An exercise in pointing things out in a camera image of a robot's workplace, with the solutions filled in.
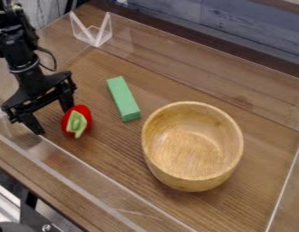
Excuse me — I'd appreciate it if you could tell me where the black cable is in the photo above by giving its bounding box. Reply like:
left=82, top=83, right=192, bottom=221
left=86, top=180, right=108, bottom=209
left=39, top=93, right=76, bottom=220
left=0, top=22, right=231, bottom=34
left=35, top=46, right=59, bottom=73

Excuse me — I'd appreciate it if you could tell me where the clear acrylic enclosure wall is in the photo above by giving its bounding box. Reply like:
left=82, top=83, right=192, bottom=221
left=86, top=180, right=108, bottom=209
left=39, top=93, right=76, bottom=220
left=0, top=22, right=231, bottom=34
left=0, top=5, right=299, bottom=232

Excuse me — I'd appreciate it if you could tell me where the red plush strawberry toy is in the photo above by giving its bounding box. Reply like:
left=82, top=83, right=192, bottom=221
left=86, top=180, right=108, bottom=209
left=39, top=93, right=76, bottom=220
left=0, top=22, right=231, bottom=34
left=60, top=105, right=92, bottom=139

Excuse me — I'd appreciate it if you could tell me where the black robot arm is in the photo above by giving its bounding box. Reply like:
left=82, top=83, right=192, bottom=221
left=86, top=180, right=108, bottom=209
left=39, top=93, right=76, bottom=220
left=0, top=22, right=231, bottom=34
left=0, top=0, right=78, bottom=135

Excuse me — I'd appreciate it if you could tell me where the wooden bowl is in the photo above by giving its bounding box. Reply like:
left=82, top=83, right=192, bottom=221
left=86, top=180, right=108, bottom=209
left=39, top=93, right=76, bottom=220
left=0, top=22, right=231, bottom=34
left=142, top=101, right=244, bottom=192

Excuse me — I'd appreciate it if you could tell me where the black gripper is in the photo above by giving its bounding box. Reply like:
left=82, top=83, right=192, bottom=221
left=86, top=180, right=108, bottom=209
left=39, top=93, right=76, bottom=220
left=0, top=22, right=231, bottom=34
left=1, top=67, right=78, bottom=135

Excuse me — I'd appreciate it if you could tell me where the green rectangular block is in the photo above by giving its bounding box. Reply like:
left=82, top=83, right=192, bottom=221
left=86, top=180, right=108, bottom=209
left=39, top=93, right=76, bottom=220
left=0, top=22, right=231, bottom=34
left=107, top=76, right=142, bottom=122

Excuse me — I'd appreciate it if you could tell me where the clear acrylic corner bracket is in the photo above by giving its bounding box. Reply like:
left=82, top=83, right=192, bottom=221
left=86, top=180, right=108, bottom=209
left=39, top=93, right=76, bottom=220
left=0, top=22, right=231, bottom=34
left=70, top=12, right=112, bottom=47

